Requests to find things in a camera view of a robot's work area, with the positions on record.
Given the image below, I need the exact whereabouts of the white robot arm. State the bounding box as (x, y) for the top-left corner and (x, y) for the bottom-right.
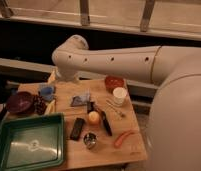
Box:
(52, 35), (201, 171)

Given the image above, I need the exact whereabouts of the black rectangular block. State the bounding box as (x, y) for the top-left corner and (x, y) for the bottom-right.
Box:
(70, 118), (85, 141)

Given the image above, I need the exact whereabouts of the yellow banana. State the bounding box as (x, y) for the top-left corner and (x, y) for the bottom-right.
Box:
(45, 100), (56, 115)

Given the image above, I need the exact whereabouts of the white paper cup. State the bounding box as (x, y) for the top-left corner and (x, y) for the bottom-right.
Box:
(113, 87), (127, 106)

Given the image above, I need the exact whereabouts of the purple bowl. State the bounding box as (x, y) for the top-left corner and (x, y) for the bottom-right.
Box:
(6, 91), (34, 114)

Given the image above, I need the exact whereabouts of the metal fork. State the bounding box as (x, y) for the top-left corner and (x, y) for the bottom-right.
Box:
(106, 100), (125, 118)

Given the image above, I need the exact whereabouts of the green plastic tray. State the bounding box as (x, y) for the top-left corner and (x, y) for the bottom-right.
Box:
(0, 114), (64, 171)

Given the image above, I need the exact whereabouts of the blue plastic cup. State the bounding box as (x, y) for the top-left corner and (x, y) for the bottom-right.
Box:
(38, 84), (55, 102)

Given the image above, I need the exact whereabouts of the red bowl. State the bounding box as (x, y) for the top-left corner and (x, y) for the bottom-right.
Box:
(105, 76), (124, 93)

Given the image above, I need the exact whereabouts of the grey crumpled cloth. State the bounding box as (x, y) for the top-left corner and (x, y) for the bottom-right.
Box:
(71, 92), (90, 107)

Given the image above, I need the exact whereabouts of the dark grape bunch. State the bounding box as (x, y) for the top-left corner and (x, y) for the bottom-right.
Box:
(34, 95), (47, 115)

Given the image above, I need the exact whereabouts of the red yellow apple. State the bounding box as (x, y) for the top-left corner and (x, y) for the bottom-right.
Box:
(88, 111), (100, 125)

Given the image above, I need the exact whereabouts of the orange carrot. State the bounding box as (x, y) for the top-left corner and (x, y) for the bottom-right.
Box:
(114, 130), (134, 148)

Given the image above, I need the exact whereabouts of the shiny metal cup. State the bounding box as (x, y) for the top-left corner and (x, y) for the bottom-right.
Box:
(83, 132), (97, 149)

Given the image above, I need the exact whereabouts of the wooden table board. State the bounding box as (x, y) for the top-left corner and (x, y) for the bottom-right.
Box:
(7, 78), (149, 171)

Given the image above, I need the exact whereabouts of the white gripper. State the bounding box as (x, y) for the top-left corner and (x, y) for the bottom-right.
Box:
(55, 67), (79, 82)

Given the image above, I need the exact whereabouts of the black handled knife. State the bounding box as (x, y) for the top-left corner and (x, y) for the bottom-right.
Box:
(89, 102), (113, 136)

